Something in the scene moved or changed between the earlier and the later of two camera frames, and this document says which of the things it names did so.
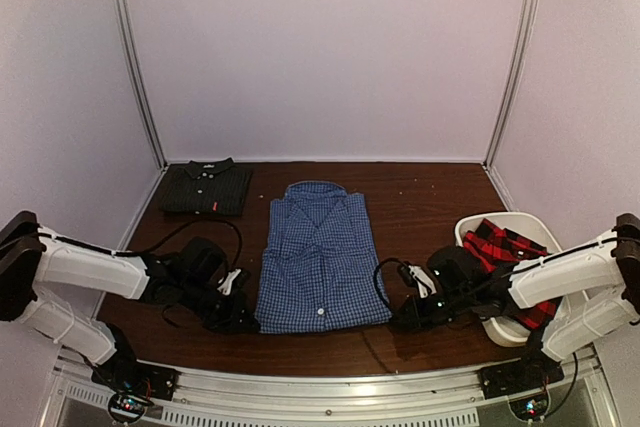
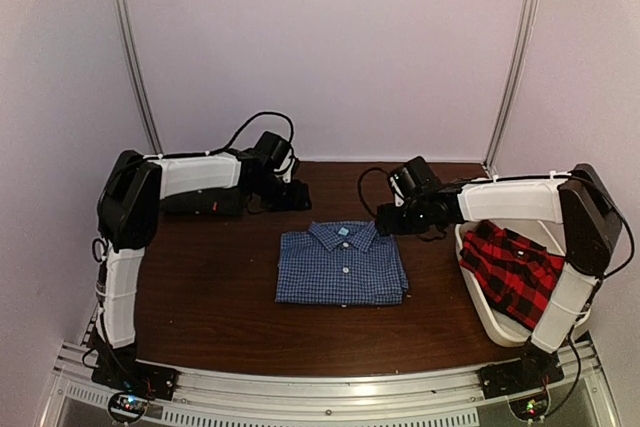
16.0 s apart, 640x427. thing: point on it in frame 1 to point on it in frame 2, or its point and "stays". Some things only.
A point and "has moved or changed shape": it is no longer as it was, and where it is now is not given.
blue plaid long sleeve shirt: x=320 y=270 has moved or changed shape
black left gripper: x=228 y=323 to x=295 y=201
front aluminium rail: x=412 y=397 stays
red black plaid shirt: x=495 y=247 stays
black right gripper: x=418 y=318 to x=389 y=225
